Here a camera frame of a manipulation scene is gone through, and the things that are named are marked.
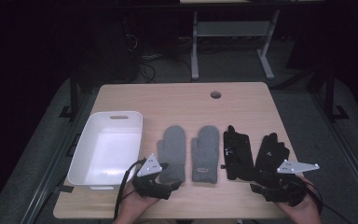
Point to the white plastic bin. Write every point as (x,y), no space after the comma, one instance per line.
(105,149)

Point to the grey metal desk frame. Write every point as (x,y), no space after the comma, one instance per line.
(233,28)

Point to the black metal stand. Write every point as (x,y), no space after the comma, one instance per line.
(73,93)
(330,93)

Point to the grey metal floor rail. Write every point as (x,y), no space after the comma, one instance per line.
(54,165)
(348,152)

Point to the person's left hand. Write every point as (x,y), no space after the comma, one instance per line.
(130,208)

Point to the black glove with white tag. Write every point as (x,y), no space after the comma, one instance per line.
(237,155)

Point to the grey mitten with label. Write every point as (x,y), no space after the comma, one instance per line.
(205,149)

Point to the person's right hand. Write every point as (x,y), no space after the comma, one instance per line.
(304,213)

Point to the black glove with small logo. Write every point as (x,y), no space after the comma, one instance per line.
(270,152)

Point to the plain grey mitten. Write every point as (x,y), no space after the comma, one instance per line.
(172,146)

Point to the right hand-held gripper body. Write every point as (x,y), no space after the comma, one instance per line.
(292,186)

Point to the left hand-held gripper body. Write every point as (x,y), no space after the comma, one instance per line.
(149,168)

